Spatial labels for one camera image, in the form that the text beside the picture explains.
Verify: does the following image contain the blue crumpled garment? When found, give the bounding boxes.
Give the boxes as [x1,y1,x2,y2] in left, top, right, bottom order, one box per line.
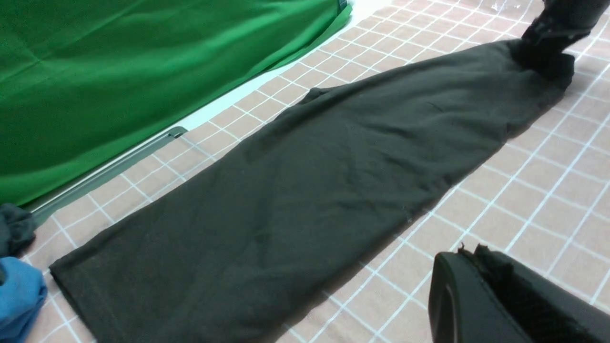
[0,257,48,343]

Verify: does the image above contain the green backdrop cloth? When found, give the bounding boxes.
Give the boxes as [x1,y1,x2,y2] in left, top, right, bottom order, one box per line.
[0,0,352,205]

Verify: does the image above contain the dark gray long-sleeve top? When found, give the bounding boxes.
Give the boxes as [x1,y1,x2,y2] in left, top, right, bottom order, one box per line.
[50,40,575,343]

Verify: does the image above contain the pink checkered tablecloth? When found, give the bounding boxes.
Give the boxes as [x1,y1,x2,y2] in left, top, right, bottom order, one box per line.
[22,0,609,343]

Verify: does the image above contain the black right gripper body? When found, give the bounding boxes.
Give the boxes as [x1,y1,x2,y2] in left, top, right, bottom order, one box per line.
[521,0,610,54]

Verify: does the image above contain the dark gray crumpled garment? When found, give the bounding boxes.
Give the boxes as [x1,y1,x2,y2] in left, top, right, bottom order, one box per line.
[0,203,37,258]

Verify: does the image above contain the gray metal rail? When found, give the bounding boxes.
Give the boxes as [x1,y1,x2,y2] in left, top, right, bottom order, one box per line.
[23,126,188,226]

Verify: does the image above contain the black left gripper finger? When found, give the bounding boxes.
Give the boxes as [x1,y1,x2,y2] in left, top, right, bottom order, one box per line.
[428,245,610,343]

